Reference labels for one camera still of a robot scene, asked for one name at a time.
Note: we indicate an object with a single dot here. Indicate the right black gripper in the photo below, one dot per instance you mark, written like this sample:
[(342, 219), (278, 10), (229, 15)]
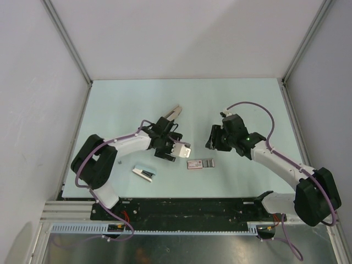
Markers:
[(214, 142)]

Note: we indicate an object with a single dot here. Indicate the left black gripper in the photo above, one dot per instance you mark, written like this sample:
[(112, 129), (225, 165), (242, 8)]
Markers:
[(166, 154)]

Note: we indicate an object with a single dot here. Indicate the beige black stapler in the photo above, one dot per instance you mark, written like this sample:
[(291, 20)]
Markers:
[(174, 113)]

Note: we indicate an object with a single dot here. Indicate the staple box with tray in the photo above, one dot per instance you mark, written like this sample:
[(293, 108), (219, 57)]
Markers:
[(201, 163)]

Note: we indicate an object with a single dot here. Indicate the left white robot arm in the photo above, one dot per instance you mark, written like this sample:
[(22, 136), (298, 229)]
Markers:
[(93, 163)]

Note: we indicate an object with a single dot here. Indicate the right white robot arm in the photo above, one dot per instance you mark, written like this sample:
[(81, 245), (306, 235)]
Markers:
[(316, 196)]

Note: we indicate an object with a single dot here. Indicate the blue white stapler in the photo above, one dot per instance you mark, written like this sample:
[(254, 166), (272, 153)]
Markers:
[(144, 172)]

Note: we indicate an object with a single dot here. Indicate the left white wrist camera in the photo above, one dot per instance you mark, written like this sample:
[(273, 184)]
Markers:
[(181, 150)]

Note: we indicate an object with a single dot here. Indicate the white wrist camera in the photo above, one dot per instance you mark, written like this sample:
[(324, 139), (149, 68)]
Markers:
[(225, 113), (181, 150)]

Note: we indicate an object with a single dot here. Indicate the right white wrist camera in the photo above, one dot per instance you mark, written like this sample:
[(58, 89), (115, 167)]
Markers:
[(225, 113)]

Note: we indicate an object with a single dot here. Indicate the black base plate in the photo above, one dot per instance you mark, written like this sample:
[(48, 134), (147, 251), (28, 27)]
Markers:
[(138, 209)]

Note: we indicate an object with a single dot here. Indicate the aluminium frame rail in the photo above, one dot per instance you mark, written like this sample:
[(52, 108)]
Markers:
[(66, 211)]

